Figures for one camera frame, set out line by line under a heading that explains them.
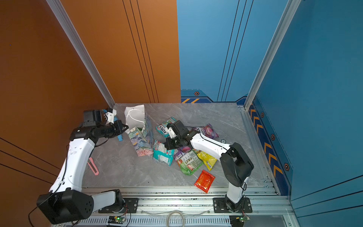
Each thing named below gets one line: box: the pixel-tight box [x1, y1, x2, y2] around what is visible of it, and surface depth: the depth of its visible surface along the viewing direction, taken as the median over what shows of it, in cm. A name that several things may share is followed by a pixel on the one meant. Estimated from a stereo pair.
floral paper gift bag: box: [124, 104, 154, 157], surface depth 83 cm
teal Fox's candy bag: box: [155, 116, 178, 138], surface depth 106 cm
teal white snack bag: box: [152, 139, 175, 166], surface depth 86 cm
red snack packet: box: [194, 170, 216, 194], surface depth 82 cm
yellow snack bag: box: [196, 150, 218, 172], surface depth 87 cm
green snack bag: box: [177, 148, 204, 176], surface depth 89 cm
